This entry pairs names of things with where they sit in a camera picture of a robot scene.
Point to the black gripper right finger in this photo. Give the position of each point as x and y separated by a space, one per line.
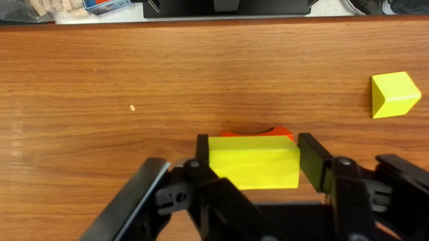
315 162

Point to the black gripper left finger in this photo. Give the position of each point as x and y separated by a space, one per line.
203 152

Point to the red arch block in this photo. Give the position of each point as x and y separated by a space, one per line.
279 131

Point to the yellow rectangular block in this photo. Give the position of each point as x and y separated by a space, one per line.
255 162

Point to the yellow wedge block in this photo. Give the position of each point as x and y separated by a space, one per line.
396 94

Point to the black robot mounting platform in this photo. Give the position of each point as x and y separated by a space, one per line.
223 7

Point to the small blue red box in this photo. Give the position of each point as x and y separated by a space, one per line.
105 6

